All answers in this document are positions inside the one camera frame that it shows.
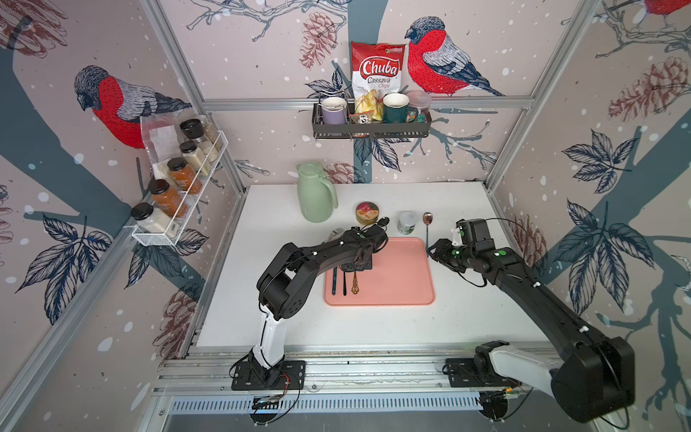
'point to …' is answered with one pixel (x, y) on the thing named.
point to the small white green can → (407, 222)
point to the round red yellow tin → (367, 212)
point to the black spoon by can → (383, 221)
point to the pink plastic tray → (401, 274)
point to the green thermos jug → (317, 193)
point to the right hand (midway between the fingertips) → (431, 249)
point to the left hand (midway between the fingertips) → (364, 260)
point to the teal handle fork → (334, 280)
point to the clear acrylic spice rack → (217, 138)
